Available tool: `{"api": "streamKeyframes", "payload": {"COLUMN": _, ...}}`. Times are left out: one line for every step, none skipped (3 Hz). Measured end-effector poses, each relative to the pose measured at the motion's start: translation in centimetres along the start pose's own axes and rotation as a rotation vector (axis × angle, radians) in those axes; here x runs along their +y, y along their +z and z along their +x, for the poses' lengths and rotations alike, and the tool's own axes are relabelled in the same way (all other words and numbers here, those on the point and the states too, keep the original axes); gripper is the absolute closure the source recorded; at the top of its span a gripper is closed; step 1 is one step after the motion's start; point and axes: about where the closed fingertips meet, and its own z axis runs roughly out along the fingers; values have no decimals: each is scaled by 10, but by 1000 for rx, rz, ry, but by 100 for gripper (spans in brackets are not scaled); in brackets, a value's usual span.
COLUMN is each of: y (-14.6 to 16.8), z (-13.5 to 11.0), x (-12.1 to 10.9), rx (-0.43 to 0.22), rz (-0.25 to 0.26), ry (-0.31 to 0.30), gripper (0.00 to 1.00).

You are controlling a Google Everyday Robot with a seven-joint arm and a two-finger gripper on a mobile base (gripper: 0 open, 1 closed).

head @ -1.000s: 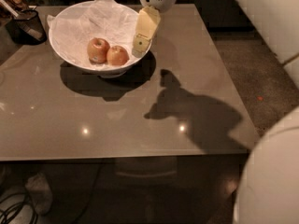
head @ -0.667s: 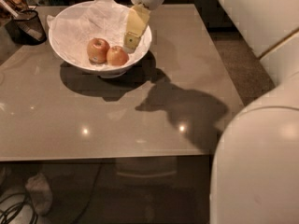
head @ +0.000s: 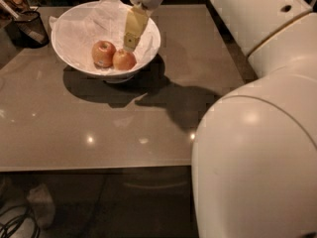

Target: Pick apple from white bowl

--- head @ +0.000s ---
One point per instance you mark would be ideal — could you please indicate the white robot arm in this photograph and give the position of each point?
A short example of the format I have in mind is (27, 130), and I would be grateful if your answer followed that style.
(254, 157)

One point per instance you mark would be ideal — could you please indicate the white sock foot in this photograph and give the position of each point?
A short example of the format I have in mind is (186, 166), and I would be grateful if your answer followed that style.
(41, 202)

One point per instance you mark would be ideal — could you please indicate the red-yellow apple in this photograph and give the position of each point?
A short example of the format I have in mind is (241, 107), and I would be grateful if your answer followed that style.
(102, 53)
(124, 60)

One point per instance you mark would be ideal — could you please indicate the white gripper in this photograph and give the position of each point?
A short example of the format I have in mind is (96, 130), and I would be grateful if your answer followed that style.
(136, 20)

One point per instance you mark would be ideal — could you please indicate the white ceramic bowl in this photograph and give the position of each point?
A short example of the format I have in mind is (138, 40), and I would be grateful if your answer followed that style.
(74, 63)

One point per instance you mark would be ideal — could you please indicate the white crumpled paper liner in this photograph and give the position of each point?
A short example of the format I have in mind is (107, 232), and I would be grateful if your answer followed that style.
(99, 23)

